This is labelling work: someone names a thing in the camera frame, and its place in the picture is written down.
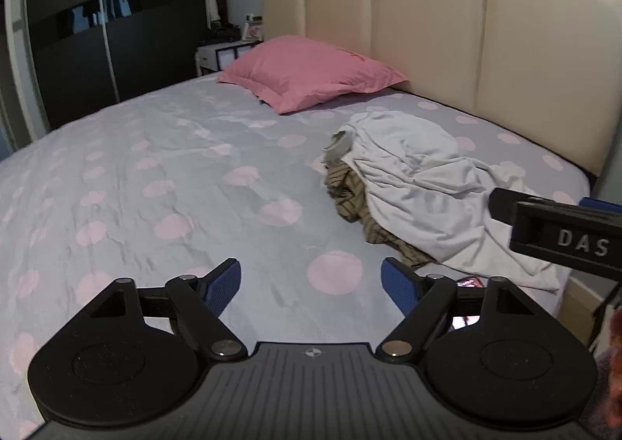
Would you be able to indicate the small picture frame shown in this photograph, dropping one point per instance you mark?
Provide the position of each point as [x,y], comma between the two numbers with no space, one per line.
[252,29]

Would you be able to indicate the black wardrobe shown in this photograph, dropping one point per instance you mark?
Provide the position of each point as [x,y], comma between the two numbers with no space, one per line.
[63,56]

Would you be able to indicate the white nightstand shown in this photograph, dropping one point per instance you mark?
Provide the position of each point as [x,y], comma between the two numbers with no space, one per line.
[228,56]

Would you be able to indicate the black bag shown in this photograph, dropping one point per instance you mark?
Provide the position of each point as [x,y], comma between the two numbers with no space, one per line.
[221,34]

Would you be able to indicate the cream padded headboard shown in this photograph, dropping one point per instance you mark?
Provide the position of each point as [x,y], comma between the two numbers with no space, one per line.
[427,31]

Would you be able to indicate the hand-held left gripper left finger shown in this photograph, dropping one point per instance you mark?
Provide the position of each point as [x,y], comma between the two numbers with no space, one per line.
[222,285]

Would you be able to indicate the tan striped garment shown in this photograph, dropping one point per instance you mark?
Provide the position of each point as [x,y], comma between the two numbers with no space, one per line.
[347,199]

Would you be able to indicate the person's purple garment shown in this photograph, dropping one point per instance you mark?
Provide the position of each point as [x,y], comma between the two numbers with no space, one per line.
[607,362]

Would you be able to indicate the white t-shirt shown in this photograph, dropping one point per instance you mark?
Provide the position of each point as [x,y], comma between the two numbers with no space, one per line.
[427,177]

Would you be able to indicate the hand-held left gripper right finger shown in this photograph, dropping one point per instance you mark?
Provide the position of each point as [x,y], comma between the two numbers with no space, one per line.
[401,287]

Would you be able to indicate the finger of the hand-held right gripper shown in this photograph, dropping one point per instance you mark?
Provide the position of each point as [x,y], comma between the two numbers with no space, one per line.
[500,206]
[602,205]

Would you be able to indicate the bed with pink-dotted sheet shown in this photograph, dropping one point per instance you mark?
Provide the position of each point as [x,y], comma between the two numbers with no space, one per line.
[170,153]

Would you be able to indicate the pink pillow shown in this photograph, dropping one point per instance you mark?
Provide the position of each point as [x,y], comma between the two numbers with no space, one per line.
[311,70]

